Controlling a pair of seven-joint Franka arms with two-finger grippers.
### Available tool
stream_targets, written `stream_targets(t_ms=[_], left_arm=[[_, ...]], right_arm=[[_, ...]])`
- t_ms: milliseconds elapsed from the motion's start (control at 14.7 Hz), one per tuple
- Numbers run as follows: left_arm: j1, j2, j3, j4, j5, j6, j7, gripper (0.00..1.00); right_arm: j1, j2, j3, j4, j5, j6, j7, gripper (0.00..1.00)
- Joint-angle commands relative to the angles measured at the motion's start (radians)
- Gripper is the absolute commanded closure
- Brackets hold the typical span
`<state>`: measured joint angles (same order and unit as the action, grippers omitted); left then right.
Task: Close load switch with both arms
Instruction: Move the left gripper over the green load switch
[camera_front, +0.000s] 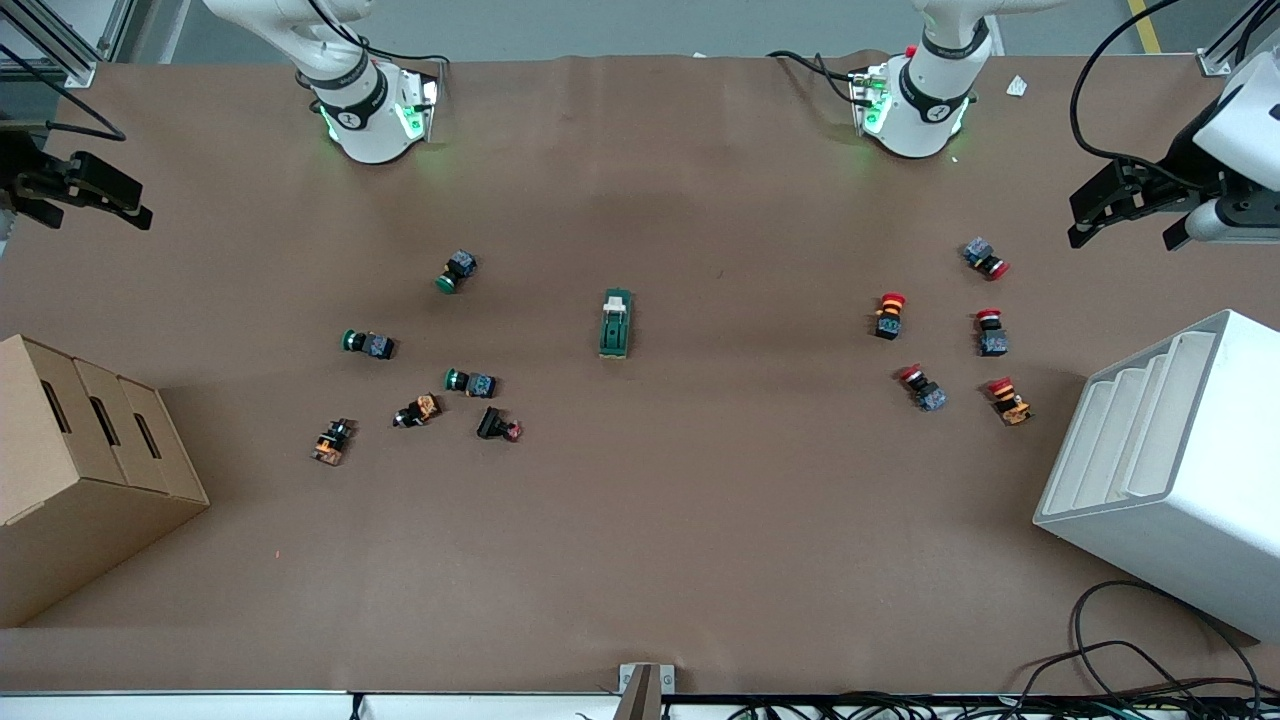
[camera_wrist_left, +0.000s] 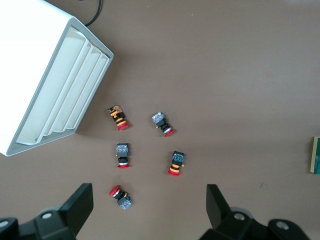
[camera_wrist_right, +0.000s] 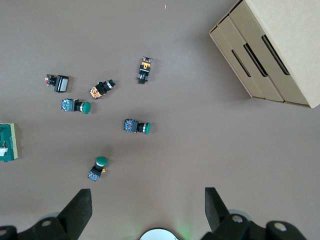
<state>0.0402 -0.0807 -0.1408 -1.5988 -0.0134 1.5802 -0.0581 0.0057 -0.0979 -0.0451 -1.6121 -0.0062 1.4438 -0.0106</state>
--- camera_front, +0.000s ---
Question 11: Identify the black cable bundle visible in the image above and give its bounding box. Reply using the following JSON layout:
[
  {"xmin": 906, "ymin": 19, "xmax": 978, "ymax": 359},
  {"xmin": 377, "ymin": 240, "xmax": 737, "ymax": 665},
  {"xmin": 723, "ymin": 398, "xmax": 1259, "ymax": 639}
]
[{"xmin": 725, "ymin": 685, "xmax": 1280, "ymax": 720}]

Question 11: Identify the brown cardboard box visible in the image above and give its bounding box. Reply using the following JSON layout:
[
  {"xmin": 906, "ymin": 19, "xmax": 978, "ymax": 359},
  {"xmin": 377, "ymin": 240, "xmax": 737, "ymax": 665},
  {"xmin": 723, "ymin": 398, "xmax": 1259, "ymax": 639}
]
[{"xmin": 0, "ymin": 334, "xmax": 211, "ymax": 629}]

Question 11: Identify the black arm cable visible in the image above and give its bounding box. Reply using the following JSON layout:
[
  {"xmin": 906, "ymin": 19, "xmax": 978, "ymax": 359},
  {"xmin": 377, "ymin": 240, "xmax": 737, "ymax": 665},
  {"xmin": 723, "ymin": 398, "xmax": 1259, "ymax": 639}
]
[
  {"xmin": 1068, "ymin": 0, "xmax": 1280, "ymax": 193},
  {"xmin": 0, "ymin": 43, "xmax": 128, "ymax": 143}
]

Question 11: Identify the black base cable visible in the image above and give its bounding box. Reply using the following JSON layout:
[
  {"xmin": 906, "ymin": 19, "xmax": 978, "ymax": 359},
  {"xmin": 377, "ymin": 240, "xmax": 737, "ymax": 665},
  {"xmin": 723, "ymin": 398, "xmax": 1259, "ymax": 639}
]
[
  {"xmin": 305, "ymin": 0, "xmax": 451, "ymax": 67},
  {"xmin": 768, "ymin": 48, "xmax": 866, "ymax": 103}
]

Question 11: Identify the black right base cable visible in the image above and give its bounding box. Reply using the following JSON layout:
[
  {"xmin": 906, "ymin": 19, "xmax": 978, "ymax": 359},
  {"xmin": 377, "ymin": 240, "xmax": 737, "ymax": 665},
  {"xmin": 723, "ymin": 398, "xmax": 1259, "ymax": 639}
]
[{"xmin": 305, "ymin": 0, "xmax": 451, "ymax": 67}]

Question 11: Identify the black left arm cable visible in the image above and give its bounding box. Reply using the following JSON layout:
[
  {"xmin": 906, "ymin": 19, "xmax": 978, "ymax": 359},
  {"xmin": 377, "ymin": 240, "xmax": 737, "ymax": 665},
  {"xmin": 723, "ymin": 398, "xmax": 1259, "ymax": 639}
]
[{"xmin": 1068, "ymin": 0, "xmax": 1280, "ymax": 193}]

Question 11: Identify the white plastic compartment box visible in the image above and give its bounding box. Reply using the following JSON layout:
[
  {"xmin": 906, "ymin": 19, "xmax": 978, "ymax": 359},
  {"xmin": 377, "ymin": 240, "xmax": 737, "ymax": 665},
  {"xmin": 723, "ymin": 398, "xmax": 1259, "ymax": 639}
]
[{"xmin": 1033, "ymin": 309, "xmax": 1280, "ymax": 643}]

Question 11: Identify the black left base cable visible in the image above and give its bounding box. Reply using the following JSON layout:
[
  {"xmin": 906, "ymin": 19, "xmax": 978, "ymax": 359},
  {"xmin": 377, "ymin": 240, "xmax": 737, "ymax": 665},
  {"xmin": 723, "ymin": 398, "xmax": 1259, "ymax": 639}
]
[{"xmin": 768, "ymin": 48, "xmax": 866, "ymax": 103}]

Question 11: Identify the grey metal bracket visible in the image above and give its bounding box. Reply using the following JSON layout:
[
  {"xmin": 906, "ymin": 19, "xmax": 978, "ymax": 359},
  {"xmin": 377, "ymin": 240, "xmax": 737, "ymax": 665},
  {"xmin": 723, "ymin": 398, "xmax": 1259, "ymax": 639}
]
[{"xmin": 617, "ymin": 663, "xmax": 676, "ymax": 720}]

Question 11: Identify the black looped floor cable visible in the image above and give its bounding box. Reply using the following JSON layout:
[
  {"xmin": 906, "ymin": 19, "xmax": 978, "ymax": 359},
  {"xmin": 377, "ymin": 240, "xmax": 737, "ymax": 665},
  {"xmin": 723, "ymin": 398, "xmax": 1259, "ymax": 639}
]
[{"xmin": 1070, "ymin": 580, "xmax": 1263, "ymax": 701}]

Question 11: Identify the white table edge rail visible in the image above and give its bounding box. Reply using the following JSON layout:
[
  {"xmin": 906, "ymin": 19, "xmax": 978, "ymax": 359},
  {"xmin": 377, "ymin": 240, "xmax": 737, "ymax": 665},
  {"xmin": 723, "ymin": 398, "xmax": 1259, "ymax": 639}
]
[{"xmin": 0, "ymin": 688, "xmax": 741, "ymax": 720}]

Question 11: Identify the aluminium frame profile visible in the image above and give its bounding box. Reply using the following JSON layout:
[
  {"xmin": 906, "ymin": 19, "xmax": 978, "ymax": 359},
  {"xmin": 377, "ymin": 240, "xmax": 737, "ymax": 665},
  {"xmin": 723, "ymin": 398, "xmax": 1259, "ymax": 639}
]
[
  {"xmin": 0, "ymin": 0, "xmax": 138, "ymax": 89},
  {"xmin": 1196, "ymin": 0, "xmax": 1280, "ymax": 78}
]

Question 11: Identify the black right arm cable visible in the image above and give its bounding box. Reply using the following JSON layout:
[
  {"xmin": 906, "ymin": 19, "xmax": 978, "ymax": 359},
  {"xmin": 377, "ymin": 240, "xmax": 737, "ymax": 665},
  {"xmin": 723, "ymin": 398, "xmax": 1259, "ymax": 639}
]
[{"xmin": 0, "ymin": 43, "xmax": 128, "ymax": 143}]

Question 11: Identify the red mushroom button orange block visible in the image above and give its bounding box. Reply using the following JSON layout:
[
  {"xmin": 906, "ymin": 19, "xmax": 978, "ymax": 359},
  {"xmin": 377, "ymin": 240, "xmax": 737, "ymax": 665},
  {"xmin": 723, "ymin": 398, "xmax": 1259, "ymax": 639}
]
[{"xmin": 987, "ymin": 376, "xmax": 1033, "ymax": 427}]

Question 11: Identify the green load switch white handle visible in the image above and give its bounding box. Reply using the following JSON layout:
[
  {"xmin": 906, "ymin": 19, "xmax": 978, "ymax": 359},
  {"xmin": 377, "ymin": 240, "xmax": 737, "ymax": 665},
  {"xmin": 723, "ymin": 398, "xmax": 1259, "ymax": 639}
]
[{"xmin": 598, "ymin": 288, "xmax": 635, "ymax": 360}]

